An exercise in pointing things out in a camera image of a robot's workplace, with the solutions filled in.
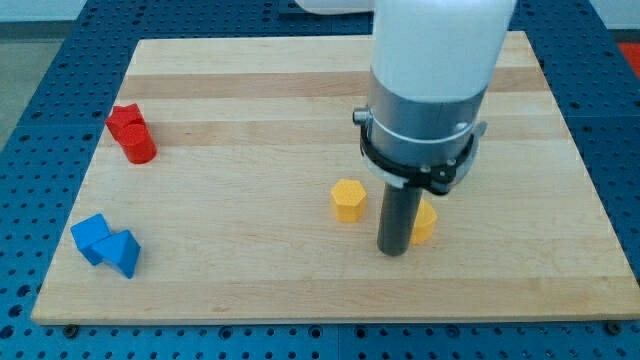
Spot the red cylinder block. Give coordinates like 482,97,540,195
117,124,157,164

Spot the wooden board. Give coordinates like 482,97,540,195
32,31,639,325

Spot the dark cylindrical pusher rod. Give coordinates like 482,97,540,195
377,184,423,256

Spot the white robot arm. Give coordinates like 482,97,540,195
297,0,516,195

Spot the yellow hexagon block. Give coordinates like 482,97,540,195
330,179,367,223

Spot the yellow cylinder block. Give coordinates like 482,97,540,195
410,199,438,245

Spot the red star block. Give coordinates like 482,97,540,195
105,103,145,140

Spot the blue cube block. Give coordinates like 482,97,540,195
70,213,110,265

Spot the blue triangular prism block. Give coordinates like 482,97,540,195
91,230,141,279

